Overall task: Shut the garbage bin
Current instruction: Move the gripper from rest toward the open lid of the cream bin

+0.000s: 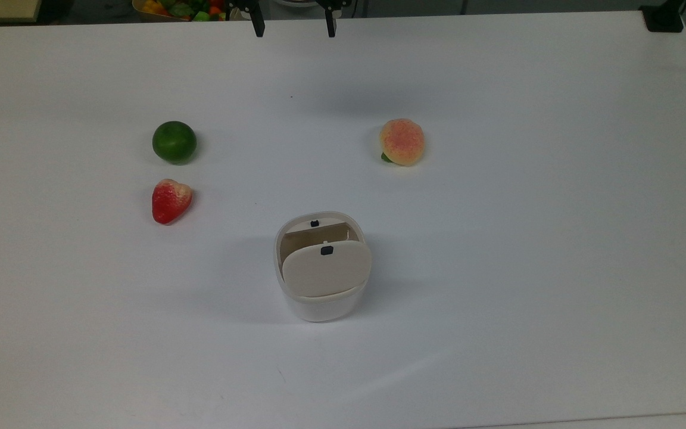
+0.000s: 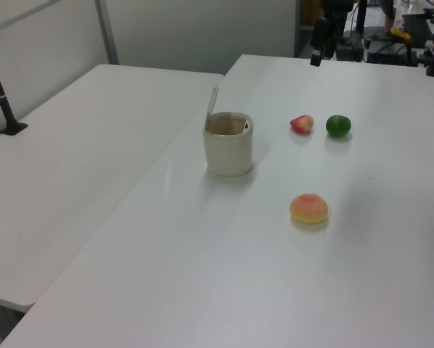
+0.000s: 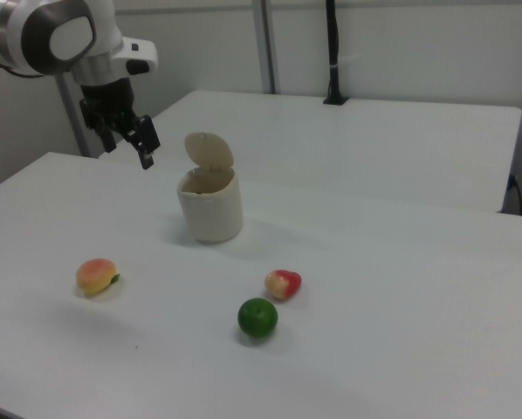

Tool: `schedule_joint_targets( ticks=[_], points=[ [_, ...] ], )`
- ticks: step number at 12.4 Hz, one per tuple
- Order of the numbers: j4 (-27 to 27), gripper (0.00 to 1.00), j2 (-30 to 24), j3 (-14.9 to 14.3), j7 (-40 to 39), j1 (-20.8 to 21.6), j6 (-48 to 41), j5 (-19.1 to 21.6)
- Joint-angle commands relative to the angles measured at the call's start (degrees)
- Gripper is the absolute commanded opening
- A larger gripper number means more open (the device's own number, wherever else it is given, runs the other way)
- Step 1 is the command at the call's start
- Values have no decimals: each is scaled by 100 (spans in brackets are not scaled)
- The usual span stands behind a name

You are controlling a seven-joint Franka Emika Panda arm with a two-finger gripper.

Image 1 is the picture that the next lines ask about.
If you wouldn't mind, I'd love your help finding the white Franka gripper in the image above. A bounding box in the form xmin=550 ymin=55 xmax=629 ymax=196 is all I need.
xmin=226 ymin=0 xmax=353 ymax=38

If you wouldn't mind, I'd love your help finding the beige garbage bin lid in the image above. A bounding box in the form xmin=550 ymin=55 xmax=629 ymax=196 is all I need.
xmin=281 ymin=240 xmax=373 ymax=298

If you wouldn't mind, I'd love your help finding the white round garbage bin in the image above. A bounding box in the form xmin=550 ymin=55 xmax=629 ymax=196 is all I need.
xmin=273 ymin=210 xmax=373 ymax=324

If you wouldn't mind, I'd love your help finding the bowl of toy fruit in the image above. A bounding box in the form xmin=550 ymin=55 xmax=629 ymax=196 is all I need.
xmin=132 ymin=0 xmax=228 ymax=23

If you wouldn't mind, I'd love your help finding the orange toy peach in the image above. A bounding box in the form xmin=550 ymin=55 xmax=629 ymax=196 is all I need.
xmin=379 ymin=118 xmax=426 ymax=167

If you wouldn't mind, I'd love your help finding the green toy lime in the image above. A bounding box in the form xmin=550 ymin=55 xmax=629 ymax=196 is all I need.
xmin=152 ymin=120 xmax=198 ymax=165

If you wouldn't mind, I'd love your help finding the red toy strawberry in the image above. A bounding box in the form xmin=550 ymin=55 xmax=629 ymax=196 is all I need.
xmin=151 ymin=178 xmax=194 ymax=226

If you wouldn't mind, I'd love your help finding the black table clamp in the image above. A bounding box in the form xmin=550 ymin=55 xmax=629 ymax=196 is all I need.
xmin=640 ymin=0 xmax=685 ymax=33

